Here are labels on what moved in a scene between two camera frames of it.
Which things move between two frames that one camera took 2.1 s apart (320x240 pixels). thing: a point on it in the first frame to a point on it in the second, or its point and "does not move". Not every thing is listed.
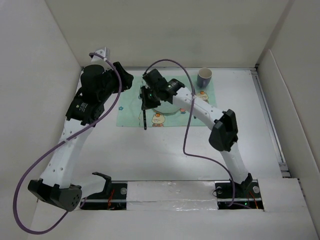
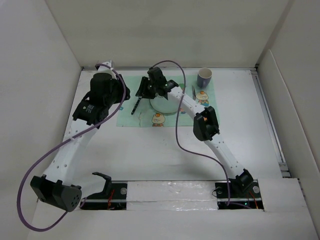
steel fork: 144,120 to 135,106
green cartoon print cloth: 130,113 does not move
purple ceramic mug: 204,76 does not move
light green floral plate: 166,108 does not move
